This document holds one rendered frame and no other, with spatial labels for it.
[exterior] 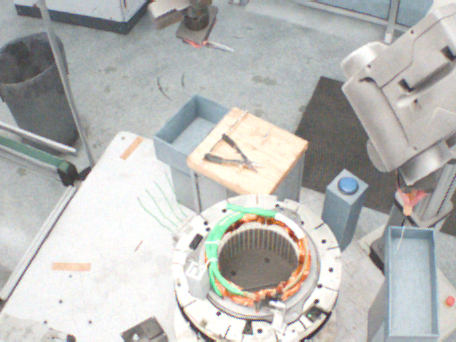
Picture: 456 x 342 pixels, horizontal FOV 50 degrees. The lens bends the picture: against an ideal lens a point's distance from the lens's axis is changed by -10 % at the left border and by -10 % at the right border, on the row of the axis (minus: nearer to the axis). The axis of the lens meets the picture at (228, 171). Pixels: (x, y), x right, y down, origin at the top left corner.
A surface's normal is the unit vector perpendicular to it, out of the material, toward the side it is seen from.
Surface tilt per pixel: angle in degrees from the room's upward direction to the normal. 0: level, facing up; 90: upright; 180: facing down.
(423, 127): 70
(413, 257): 0
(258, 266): 0
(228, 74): 0
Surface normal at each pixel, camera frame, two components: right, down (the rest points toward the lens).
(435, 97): -0.74, 0.28
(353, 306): -0.04, -0.61
